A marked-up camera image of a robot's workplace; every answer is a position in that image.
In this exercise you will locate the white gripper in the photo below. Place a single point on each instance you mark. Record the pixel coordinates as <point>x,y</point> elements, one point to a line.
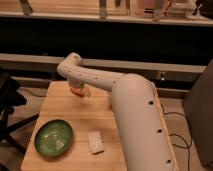
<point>78,84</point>

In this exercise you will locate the orange red pepper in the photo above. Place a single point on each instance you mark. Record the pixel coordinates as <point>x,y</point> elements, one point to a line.
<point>77,92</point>

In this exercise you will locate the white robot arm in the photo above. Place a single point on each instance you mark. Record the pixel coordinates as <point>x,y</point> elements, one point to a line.
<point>141,127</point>

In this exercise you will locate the wooden table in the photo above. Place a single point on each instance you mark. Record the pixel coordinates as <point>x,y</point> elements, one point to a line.
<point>84,114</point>

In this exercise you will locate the white sponge block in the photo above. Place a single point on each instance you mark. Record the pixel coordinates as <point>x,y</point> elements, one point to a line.
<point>95,142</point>

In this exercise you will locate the green glass bowl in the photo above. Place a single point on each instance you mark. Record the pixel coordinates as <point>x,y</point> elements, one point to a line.
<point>53,138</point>

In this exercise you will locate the black chair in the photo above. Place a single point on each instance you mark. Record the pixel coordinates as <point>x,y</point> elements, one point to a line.
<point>9,98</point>

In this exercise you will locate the dark cabinet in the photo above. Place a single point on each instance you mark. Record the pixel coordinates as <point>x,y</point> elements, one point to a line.
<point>198,107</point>

